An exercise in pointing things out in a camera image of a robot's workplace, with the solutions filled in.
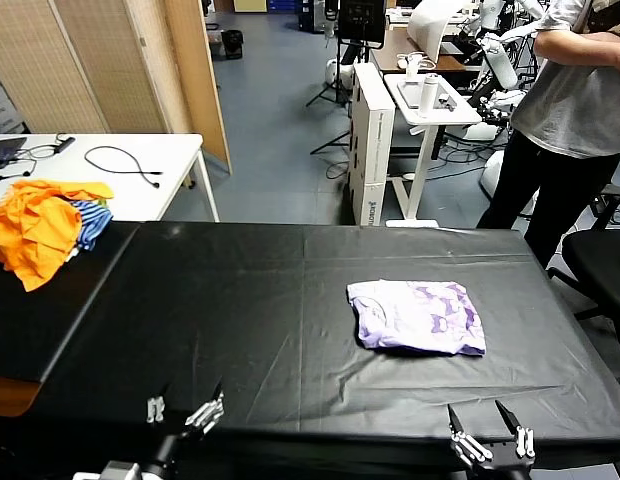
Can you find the orange garment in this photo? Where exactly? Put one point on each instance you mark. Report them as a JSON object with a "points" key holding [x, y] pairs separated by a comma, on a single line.
{"points": [[36, 231]]}

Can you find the white bottle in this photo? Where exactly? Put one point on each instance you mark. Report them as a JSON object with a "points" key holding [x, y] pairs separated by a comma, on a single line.
{"points": [[427, 96]]}

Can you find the black panel on tripod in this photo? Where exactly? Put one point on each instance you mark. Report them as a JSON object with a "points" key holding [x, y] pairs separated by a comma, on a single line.
{"points": [[361, 21]]}

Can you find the small black desk object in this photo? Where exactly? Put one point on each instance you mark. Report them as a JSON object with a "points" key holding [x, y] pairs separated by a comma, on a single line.
{"points": [[445, 99]]}

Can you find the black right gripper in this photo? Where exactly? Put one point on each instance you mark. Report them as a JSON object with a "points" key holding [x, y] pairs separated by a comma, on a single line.
{"points": [[500, 462]]}

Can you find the lavender printed t-shirt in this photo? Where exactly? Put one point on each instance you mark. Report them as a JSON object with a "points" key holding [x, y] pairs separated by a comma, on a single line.
{"points": [[420, 320]]}

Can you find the dark laptop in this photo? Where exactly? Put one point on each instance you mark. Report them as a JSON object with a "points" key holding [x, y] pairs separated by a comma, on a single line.
{"points": [[3, 148]]}

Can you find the blue striped garment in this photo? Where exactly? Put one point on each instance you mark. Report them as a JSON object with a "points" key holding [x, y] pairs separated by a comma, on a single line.
{"points": [[93, 223]]}

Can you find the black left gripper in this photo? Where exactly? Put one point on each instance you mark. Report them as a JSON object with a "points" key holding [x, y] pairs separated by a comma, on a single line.
{"points": [[172, 445]]}

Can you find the wooden partition screen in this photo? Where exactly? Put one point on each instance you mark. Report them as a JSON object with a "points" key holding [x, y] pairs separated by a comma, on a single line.
{"points": [[90, 65]]}

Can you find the black office chair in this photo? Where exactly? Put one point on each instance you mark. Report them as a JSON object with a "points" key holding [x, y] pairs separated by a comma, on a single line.
{"points": [[600, 260]]}

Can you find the white curved sheet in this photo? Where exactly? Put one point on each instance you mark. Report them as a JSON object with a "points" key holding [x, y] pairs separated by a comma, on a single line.
{"points": [[428, 31]]}

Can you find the white standing desk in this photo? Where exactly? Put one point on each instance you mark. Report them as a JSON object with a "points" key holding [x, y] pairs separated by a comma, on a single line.
{"points": [[468, 115]]}

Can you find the green garment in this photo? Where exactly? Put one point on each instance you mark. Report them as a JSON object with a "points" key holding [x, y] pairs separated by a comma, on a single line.
{"points": [[103, 204]]}

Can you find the black topped wooden side table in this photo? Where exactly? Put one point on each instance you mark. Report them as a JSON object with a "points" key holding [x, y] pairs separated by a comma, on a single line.
{"points": [[20, 325]]}

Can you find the black plastic table cover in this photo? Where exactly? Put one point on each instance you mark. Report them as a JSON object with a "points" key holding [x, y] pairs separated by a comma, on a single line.
{"points": [[515, 260]]}

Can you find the brown desk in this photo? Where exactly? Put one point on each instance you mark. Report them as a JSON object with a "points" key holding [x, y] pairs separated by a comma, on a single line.
{"points": [[391, 51]]}

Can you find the black trash bin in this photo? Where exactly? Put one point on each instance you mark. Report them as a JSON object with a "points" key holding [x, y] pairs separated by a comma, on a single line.
{"points": [[232, 44]]}

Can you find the white table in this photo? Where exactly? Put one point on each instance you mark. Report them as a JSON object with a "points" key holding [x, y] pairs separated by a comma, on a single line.
{"points": [[141, 196]]}

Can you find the white headset on stand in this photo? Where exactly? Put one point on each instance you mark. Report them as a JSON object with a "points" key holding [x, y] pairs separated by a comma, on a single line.
{"points": [[413, 65]]}

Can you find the white humanoid robot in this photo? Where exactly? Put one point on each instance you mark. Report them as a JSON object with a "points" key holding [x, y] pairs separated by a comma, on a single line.
{"points": [[503, 66]]}

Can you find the white round device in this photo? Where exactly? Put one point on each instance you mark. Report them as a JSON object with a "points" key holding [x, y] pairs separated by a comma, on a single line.
{"points": [[341, 71]]}

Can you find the blue storage crate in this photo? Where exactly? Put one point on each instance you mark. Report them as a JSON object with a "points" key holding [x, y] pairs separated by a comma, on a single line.
{"points": [[283, 5]]}

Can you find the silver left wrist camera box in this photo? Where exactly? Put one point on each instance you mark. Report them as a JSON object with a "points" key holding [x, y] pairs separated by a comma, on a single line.
{"points": [[110, 472]]}

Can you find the tall white cardboard box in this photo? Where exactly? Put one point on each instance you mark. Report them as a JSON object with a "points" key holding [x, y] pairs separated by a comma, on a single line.
{"points": [[373, 151]]}

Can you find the person in grey shirt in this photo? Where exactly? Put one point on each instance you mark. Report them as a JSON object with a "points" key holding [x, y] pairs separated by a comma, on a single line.
{"points": [[565, 150]]}

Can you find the grey tablet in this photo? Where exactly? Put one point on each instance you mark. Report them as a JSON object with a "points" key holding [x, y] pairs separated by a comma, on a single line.
{"points": [[408, 96]]}

